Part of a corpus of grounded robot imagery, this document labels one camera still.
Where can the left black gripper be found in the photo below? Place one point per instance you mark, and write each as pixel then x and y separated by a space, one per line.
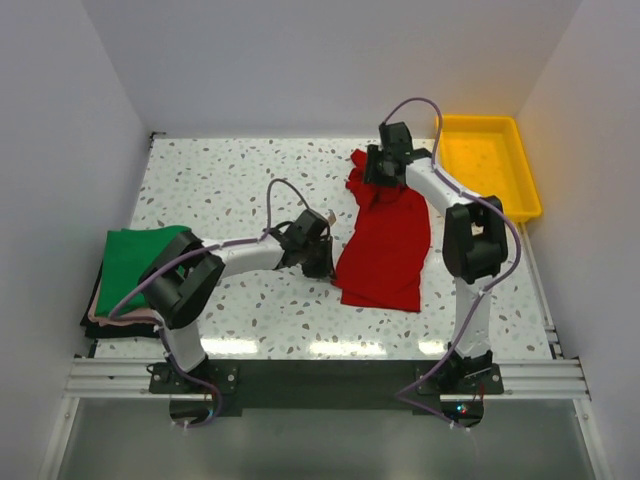
pixel 325 269

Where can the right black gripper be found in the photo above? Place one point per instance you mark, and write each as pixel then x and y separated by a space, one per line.
pixel 374 152

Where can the red t shirt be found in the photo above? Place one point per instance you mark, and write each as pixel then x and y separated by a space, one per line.
pixel 381 264

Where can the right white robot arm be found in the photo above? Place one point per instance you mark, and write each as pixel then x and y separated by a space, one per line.
pixel 474 247

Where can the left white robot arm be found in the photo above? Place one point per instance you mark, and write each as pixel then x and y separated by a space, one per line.
pixel 179 282

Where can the yellow plastic bin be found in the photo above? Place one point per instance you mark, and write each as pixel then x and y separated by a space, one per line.
pixel 486 155

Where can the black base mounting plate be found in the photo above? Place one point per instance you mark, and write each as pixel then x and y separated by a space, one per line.
pixel 230 387

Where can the pink folded t shirt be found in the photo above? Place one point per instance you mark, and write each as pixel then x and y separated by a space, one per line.
pixel 140 315

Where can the green folded t shirt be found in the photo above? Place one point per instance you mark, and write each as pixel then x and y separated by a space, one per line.
pixel 127 255

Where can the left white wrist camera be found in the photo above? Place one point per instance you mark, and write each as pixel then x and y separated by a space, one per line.
pixel 331 218

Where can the aluminium frame rail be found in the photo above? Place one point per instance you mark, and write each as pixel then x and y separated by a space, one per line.
pixel 110 426

